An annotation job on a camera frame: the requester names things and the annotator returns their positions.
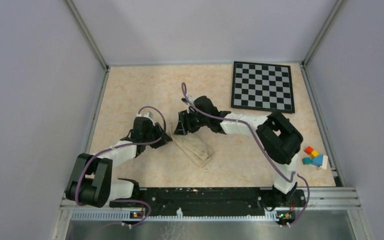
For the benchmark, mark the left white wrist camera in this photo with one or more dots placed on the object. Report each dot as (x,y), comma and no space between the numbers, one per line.
(149,115)

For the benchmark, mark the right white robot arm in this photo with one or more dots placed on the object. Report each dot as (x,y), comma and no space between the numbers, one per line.
(278,139)

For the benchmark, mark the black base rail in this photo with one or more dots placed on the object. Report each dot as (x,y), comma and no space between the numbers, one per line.
(212,201)

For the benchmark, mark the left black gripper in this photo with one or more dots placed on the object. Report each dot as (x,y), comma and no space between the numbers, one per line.
(158,129)

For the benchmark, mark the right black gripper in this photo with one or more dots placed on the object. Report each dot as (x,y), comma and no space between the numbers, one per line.
(184,126)

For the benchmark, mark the black white checkerboard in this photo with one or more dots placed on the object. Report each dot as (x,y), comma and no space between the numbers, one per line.
(262,87)

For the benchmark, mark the colourful toy blocks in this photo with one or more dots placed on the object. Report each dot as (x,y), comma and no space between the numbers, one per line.
(315,158)

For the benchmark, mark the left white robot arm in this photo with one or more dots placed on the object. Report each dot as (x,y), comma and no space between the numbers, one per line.
(91,177)

